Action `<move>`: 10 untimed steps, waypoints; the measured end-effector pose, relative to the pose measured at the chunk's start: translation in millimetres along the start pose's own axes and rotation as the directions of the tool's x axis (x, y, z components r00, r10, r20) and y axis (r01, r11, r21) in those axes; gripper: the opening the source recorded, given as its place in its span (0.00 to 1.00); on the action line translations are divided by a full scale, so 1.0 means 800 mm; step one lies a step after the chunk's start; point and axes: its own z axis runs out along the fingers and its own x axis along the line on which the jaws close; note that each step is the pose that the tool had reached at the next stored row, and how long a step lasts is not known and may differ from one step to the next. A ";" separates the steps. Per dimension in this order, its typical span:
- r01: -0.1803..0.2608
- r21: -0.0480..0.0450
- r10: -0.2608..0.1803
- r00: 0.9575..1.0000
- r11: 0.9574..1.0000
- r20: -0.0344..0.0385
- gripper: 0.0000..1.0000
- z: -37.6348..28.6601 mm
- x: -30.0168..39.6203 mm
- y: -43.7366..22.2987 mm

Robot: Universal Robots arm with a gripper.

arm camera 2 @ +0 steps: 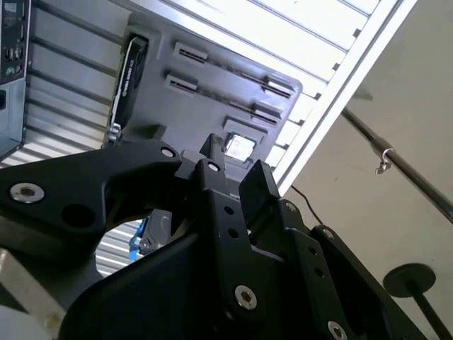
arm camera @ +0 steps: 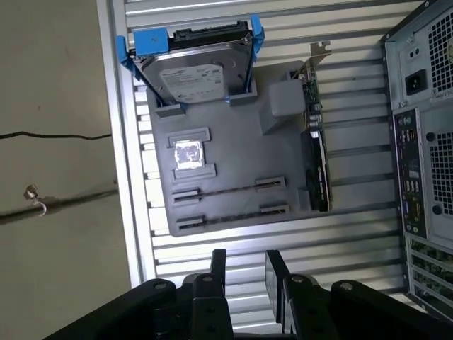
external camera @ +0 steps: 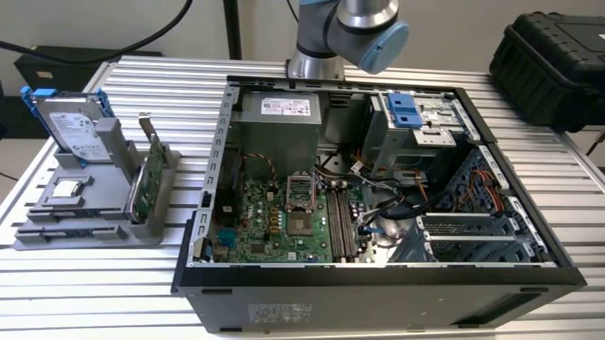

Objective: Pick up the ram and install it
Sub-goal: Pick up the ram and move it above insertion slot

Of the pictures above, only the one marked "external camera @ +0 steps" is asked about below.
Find black RAM slot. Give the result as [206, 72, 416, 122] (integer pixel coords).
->
[326, 181, 341, 264]
[344, 181, 360, 264]
[338, 181, 353, 264]
[332, 181, 346, 264]

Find grey power supply box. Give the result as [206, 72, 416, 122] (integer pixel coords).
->
[230, 91, 325, 178]

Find CPU socket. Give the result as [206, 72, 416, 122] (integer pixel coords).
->
[286, 209, 314, 237]

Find black case fan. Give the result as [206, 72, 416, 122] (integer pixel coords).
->
[215, 147, 246, 227]

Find green motherboard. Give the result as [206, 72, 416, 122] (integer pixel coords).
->
[210, 176, 380, 265]

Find blue drive latch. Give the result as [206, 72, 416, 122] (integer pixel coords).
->
[386, 92, 424, 129]

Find green graphics card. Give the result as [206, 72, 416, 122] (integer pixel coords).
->
[123, 111, 174, 226]

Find black PC case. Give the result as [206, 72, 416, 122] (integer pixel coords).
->
[170, 74, 588, 334]

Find perforated disk bay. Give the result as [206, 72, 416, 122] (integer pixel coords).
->
[388, 144, 555, 266]

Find grey parts rack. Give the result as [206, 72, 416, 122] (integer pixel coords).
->
[12, 118, 183, 251]

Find black pole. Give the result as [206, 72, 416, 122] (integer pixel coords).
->
[222, 0, 243, 60]

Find hard disk in blue carrier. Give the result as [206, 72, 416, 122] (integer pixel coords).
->
[19, 86, 113, 168]

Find silver CPU chip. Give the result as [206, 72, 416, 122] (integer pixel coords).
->
[51, 179, 86, 198]

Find black cabinet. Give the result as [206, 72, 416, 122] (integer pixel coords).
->
[12, 45, 163, 140]

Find black hard carrying case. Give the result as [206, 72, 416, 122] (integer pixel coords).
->
[489, 12, 605, 134]

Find twisted coloured fan wire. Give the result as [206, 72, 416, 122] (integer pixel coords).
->
[241, 152, 281, 188]

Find metal socket cover frame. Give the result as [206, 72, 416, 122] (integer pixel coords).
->
[286, 169, 317, 212]

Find grey wires with white label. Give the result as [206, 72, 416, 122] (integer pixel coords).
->
[314, 155, 380, 188]

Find black cable bundle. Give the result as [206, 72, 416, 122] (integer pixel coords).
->
[370, 189, 458, 222]

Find orange yellow power wires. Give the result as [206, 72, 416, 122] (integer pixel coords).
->
[396, 168, 430, 201]

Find orange red wire bundle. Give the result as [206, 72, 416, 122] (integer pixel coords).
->
[465, 169, 504, 217]

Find thick black cable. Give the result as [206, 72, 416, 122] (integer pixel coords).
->
[0, 0, 195, 65]

